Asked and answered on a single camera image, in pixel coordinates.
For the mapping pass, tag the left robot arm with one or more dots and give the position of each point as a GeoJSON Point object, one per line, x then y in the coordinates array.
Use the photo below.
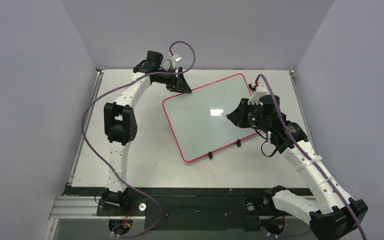
{"type": "Point", "coordinates": [120, 124]}

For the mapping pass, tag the pink framed whiteboard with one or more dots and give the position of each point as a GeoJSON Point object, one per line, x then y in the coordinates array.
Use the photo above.
{"type": "Point", "coordinates": [195, 118]}

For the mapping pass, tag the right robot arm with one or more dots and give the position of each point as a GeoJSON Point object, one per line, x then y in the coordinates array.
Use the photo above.
{"type": "Point", "coordinates": [333, 213]}

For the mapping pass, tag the aluminium frame rail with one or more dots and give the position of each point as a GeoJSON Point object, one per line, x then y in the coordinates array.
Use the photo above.
{"type": "Point", "coordinates": [74, 207]}

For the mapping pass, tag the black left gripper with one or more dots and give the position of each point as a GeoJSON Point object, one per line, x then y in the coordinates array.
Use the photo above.
{"type": "Point", "coordinates": [178, 84]}

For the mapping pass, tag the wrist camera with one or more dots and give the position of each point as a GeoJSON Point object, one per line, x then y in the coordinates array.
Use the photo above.
{"type": "Point", "coordinates": [174, 59]}
{"type": "Point", "coordinates": [258, 90]}

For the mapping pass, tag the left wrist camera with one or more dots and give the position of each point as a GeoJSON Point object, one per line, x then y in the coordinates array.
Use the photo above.
{"type": "Point", "coordinates": [174, 59]}

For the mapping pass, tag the black clip far along edge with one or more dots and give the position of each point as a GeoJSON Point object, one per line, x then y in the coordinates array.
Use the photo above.
{"type": "Point", "coordinates": [238, 143]}

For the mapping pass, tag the black table front rail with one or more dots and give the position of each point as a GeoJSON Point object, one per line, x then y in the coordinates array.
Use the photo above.
{"type": "Point", "coordinates": [184, 209]}

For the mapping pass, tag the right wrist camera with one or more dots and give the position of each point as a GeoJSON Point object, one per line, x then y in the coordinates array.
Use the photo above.
{"type": "Point", "coordinates": [258, 90]}

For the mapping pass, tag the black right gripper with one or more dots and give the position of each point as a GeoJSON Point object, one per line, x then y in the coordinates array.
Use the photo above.
{"type": "Point", "coordinates": [245, 113]}

